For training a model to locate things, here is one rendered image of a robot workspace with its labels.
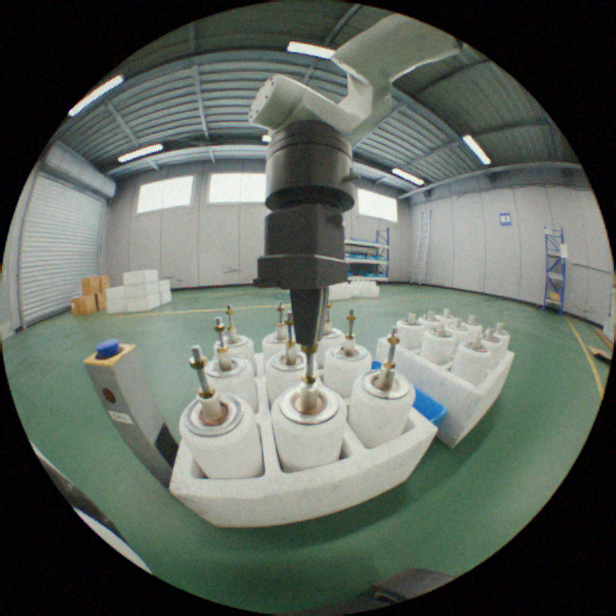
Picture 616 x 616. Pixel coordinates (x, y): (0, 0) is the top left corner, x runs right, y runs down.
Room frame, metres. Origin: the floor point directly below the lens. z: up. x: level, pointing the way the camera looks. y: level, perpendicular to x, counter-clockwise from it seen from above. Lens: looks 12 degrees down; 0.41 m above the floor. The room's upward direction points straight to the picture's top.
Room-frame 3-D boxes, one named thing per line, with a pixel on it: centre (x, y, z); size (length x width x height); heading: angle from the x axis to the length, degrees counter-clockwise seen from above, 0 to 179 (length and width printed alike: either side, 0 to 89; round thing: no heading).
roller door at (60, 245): (1.54, 5.64, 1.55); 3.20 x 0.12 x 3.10; 18
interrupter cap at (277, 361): (0.29, 0.03, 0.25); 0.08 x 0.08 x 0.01
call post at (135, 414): (0.14, 0.29, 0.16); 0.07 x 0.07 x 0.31; 16
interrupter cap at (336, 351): (0.32, -0.08, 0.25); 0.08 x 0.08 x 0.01
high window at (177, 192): (4.18, 4.23, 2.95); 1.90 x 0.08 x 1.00; 108
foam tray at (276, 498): (0.29, 0.03, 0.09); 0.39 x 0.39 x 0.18; 16
